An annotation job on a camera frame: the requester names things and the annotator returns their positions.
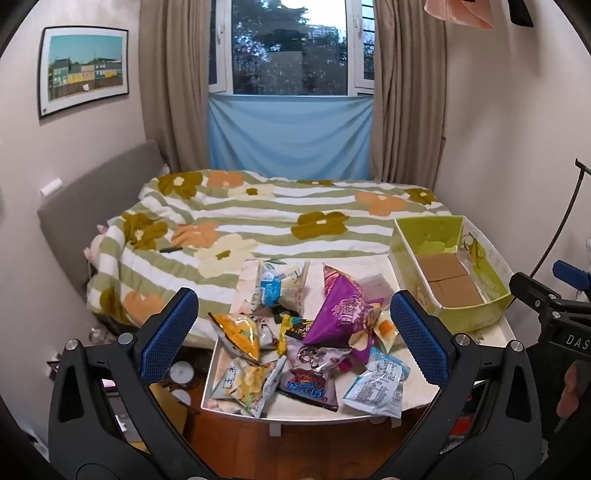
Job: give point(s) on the light blue cloth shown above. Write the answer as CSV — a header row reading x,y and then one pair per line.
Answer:
x,y
291,138

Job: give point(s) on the white low table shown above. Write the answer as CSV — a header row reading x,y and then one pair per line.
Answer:
x,y
323,415

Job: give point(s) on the beige curtain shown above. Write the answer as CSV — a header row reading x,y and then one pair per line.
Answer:
x,y
175,83
408,92

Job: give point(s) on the white round container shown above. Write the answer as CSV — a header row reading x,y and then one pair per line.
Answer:
x,y
182,398
181,372

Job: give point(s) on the white green chip bag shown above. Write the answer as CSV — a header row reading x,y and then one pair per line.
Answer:
x,y
240,385

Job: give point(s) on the green cardboard box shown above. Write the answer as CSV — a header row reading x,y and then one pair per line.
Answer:
x,y
411,272

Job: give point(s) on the blue label snack packet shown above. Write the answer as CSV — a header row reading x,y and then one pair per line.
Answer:
x,y
272,290

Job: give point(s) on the framed wall picture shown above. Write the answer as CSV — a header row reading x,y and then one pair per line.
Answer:
x,y
85,67

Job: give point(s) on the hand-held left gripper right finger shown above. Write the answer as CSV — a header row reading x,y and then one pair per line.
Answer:
x,y
418,341

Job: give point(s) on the small yellow snack packet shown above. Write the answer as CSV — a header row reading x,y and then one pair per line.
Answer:
x,y
285,332

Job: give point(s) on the pink towel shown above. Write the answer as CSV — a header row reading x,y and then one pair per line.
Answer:
x,y
457,11

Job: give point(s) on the white wall switch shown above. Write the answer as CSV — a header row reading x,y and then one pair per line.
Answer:
x,y
51,187

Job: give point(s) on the black hanging object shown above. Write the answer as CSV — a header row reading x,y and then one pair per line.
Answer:
x,y
521,11

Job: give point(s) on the person's right hand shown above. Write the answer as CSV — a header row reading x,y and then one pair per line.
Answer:
x,y
570,392

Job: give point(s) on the brown cardboard piece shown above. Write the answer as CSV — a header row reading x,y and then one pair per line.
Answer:
x,y
443,267
457,291

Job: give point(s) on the mauve flat packet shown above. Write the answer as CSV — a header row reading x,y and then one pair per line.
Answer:
x,y
376,288

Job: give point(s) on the floral striped blanket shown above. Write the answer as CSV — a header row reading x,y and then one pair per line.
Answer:
x,y
277,217

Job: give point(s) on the purple snack bag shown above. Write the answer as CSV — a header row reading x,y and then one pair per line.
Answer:
x,y
337,318

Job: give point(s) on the dark cartoon snack bag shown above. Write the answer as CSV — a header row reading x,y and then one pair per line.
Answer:
x,y
309,383

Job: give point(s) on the window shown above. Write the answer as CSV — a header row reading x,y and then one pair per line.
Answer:
x,y
288,50

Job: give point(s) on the orange cake packet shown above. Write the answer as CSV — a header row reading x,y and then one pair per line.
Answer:
x,y
388,334

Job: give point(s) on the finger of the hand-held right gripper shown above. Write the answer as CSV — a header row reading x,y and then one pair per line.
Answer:
x,y
535,293
572,273

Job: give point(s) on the black brown snack packet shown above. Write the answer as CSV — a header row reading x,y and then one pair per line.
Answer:
x,y
302,330

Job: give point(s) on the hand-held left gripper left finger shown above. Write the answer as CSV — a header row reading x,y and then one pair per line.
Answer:
x,y
168,337

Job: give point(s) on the light blue snack packet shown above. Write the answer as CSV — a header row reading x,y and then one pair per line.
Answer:
x,y
376,390

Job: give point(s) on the yellow chip bag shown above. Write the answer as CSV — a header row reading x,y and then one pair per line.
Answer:
x,y
240,337

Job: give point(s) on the grey bed headboard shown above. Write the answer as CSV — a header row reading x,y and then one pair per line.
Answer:
x,y
92,194

